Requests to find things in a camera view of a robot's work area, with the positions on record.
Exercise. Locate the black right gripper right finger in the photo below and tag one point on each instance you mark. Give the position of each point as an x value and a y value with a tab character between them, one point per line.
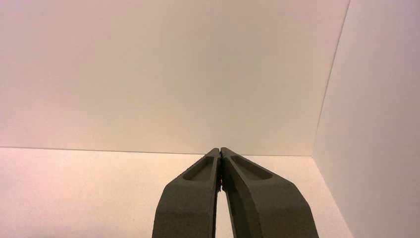
262	207

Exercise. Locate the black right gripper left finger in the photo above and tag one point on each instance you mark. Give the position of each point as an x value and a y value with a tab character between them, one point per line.
190	203

